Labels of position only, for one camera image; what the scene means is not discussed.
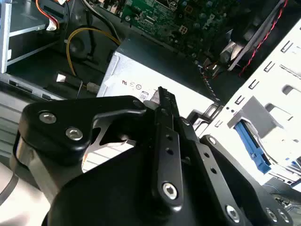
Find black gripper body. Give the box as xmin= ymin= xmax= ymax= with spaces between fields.
xmin=47 ymin=141 xmax=230 ymax=226

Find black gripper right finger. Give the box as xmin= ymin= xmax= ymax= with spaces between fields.
xmin=175 ymin=116 xmax=294 ymax=226

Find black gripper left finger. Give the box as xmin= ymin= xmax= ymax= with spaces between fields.
xmin=13 ymin=86 xmax=185 ymax=209

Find hard disk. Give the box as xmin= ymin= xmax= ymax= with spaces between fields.
xmin=234 ymin=120 xmax=301 ymax=182

